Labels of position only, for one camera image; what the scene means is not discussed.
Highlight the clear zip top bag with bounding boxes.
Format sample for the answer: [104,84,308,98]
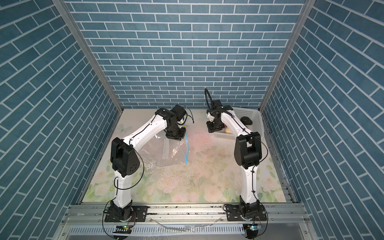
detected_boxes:
[139,132,189,168]

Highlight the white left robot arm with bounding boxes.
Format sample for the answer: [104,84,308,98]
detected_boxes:
[111,105,188,210]

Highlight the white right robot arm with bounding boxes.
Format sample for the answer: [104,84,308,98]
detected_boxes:
[207,109,266,220]

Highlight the dark toy avocado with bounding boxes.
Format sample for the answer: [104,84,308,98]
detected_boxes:
[240,116,253,126]

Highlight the white plastic basket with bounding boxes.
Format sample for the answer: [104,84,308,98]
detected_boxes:
[213,107,265,140]

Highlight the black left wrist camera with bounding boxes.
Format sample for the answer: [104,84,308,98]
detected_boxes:
[171,104,187,122]

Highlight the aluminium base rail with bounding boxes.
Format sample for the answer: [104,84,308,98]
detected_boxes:
[54,203,317,240]

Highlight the aluminium right corner post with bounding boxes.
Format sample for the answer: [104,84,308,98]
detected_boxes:
[259,0,316,113]

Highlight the aluminium corner post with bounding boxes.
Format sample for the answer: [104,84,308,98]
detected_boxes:
[259,0,316,113]
[52,0,124,114]

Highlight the aluminium left corner post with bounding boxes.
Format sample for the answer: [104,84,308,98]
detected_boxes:
[52,0,124,114]

